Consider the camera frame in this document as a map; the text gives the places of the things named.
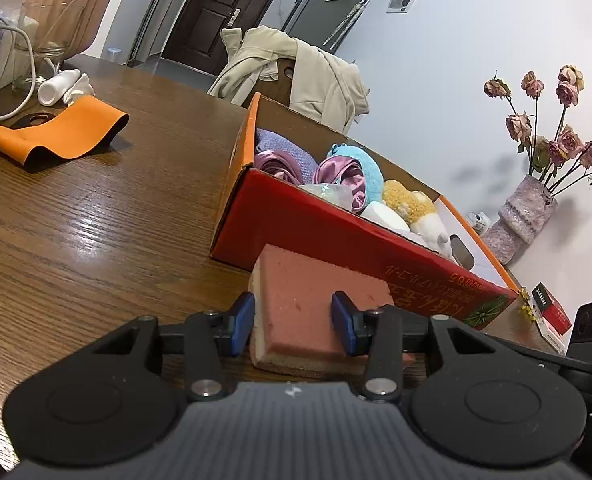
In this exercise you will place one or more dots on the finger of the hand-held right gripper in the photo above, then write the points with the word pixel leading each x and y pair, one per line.
pixel 536 355

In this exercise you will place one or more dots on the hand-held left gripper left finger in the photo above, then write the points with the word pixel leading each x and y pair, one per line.
pixel 243 325

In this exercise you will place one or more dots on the small white floor container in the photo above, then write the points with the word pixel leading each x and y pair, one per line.
pixel 114 52

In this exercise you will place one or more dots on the pink textured vase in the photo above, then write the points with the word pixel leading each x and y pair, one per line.
pixel 521 215

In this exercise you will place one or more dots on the red cigarette pack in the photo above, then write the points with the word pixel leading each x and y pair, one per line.
pixel 553 310

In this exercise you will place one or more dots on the cream round soft ball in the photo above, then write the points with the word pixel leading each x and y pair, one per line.
pixel 383 215

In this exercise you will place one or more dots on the dark brown door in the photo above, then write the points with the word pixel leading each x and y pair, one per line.
pixel 201 25

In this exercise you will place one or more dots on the red cardboard box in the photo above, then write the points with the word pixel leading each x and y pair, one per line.
pixel 301 220

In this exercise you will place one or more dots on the lavender knit cloth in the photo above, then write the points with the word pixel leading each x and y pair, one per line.
pixel 291 147

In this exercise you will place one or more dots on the clear folded umbrella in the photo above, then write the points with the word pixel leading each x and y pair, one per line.
pixel 348 20

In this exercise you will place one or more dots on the clear plastic bag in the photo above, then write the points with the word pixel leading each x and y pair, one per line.
pixel 326 191

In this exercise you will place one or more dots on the glass jar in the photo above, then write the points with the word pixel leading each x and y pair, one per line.
pixel 51 25

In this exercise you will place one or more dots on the beige jacket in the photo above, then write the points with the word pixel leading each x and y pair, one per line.
pixel 321 80

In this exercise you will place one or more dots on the light blue plush toy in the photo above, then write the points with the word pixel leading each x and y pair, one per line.
pixel 371 170

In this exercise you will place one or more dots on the wooden chair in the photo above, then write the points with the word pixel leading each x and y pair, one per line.
pixel 283 72

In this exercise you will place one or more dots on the white cigarette pack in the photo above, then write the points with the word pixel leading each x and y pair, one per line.
pixel 548 337

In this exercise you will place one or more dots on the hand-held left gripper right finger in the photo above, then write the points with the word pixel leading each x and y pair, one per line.
pixel 341 320

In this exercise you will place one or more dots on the white plastic bottle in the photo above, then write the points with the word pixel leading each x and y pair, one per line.
pixel 58 87

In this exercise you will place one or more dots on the pink sponge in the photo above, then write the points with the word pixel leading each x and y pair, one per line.
pixel 296 305

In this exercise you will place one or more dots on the yellow dried flower bits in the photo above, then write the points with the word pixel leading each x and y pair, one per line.
pixel 528 305

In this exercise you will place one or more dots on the dried pink roses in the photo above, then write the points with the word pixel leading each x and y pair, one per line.
pixel 568 142

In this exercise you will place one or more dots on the orange elastic band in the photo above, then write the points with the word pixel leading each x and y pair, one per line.
pixel 76 125

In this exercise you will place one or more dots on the grey refrigerator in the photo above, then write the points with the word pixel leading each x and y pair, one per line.
pixel 321 15

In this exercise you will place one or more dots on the purple satin scrunchie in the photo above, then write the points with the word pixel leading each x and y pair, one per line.
pixel 271 164
pixel 341 170

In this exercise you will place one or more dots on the yellow and white plush toy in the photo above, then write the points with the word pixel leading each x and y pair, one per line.
pixel 406 200

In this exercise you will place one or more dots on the small white bottle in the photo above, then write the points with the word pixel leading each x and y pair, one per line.
pixel 477 222

